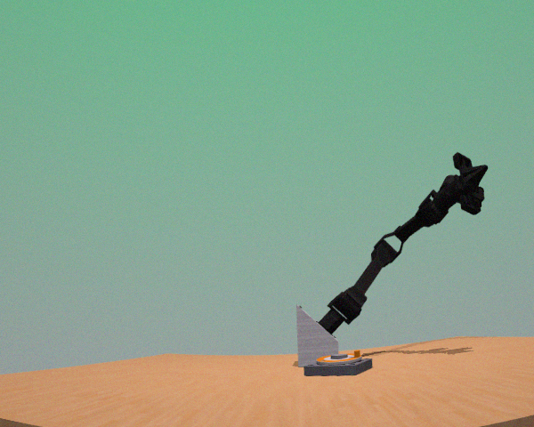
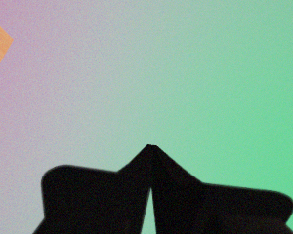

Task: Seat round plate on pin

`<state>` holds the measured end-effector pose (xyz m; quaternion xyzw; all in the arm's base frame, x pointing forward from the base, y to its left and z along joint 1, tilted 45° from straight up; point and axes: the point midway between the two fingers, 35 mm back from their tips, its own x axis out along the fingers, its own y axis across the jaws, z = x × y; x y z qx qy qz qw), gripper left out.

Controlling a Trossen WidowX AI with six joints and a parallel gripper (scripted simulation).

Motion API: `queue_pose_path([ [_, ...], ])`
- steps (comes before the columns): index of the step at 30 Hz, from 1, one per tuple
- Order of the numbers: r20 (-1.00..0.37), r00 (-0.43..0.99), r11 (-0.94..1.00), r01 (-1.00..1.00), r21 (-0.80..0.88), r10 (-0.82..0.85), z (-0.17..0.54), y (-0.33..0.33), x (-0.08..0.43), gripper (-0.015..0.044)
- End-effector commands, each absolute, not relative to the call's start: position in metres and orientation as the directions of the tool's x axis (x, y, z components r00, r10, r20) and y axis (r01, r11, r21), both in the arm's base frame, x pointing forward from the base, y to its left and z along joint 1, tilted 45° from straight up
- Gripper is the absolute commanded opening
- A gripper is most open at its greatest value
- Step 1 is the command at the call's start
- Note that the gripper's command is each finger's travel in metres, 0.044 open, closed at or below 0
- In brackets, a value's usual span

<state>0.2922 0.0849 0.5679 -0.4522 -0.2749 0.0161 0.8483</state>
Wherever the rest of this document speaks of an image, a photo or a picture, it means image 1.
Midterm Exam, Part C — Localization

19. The orange round plate with centre hole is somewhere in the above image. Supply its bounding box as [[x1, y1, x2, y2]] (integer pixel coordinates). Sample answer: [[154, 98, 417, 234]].
[[316, 350, 362, 366]]

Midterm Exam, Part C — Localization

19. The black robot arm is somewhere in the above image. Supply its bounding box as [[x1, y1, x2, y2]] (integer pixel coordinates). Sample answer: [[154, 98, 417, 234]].
[[316, 174, 454, 336]]

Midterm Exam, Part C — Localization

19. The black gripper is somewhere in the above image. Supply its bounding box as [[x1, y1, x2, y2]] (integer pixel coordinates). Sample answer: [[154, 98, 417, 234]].
[[443, 153, 489, 215]]

